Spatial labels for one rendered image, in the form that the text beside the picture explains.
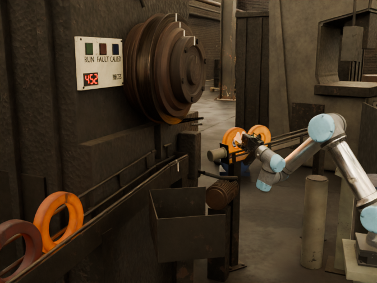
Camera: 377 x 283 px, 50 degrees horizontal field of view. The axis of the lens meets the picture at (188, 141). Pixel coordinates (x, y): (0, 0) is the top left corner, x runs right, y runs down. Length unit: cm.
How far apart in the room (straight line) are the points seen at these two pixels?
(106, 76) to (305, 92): 303
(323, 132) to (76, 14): 107
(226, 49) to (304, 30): 645
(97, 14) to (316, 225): 157
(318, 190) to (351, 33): 199
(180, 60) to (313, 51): 280
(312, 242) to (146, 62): 139
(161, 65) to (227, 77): 909
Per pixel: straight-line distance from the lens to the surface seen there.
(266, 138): 230
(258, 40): 591
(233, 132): 215
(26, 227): 116
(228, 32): 1068
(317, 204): 232
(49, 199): 124
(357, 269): 191
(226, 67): 1067
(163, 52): 162
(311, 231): 238
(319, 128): 179
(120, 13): 169
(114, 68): 160
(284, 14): 445
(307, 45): 432
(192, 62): 169
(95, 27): 155
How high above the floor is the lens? 118
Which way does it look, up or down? 12 degrees down
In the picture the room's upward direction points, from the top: straight up
